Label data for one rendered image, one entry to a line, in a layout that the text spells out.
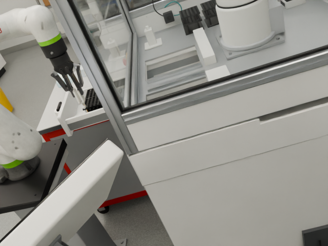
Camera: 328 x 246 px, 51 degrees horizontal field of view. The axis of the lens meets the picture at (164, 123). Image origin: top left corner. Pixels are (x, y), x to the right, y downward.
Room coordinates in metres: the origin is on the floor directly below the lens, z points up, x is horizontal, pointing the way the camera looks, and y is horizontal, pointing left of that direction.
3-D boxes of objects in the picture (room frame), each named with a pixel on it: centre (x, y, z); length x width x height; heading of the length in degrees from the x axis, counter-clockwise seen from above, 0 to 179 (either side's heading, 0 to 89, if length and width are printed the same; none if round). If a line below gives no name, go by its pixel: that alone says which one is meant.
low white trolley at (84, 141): (1.86, 0.31, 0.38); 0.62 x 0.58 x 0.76; 171
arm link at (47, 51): (1.38, 0.30, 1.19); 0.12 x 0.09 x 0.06; 171
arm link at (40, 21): (1.38, 0.30, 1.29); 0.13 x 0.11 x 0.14; 46
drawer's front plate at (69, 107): (1.45, 0.39, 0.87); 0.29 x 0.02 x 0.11; 171
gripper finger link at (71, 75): (1.37, 0.28, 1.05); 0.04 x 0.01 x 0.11; 171
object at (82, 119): (1.42, 0.18, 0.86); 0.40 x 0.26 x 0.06; 81
